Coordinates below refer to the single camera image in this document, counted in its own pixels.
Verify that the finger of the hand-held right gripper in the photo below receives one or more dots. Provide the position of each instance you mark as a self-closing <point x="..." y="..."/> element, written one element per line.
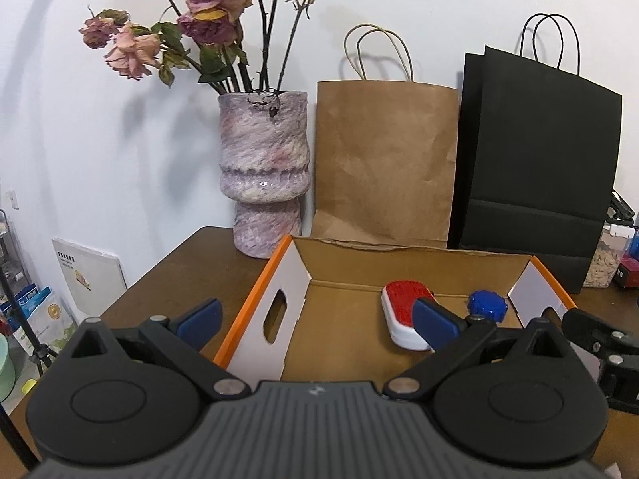
<point x="621" y="379"/>
<point x="589" y="327"/>

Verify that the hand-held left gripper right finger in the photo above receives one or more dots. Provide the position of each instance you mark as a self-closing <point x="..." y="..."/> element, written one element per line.
<point x="433" y="323"/>

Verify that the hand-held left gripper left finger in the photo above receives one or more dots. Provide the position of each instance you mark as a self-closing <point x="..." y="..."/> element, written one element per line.
<point x="200" y="320"/>

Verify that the orange cardboard box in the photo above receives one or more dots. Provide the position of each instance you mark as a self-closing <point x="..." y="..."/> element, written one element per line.
<point x="344" y="319"/>

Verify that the red and white brush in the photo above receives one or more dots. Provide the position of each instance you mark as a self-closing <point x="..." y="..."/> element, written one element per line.
<point x="398" y="309"/>

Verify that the blue ridged cap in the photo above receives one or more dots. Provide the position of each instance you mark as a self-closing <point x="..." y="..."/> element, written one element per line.
<point x="486" y="303"/>

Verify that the clear container of nuts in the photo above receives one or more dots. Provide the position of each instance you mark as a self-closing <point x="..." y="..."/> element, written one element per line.
<point x="601" y="264"/>

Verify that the dark red small box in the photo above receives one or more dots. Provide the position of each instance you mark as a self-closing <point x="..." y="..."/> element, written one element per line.
<point x="628" y="272"/>

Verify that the black clip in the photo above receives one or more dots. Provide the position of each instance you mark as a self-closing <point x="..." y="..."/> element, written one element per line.
<point x="621" y="207"/>

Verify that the white booklet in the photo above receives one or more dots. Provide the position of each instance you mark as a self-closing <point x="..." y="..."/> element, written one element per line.
<point x="85" y="269"/>

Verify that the brown paper bag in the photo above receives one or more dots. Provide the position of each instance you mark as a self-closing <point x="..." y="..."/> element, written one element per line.
<point x="384" y="159"/>

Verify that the black tripod stand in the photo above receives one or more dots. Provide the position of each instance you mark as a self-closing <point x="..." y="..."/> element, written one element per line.
<point x="30" y="344"/>

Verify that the mottled purple ceramic vase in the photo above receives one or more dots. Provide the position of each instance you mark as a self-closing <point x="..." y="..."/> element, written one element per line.
<point x="264" y="159"/>

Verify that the blue and white packet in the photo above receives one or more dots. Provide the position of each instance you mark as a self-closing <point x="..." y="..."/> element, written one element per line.
<point x="27" y="302"/>

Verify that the black paper bag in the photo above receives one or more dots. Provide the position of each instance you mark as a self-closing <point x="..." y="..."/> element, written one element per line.
<point x="539" y="159"/>

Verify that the pale green bowl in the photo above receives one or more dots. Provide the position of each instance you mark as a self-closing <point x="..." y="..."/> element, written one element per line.
<point x="6" y="369"/>

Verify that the white wall socket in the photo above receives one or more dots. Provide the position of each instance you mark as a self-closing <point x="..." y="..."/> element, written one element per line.
<point x="13" y="199"/>

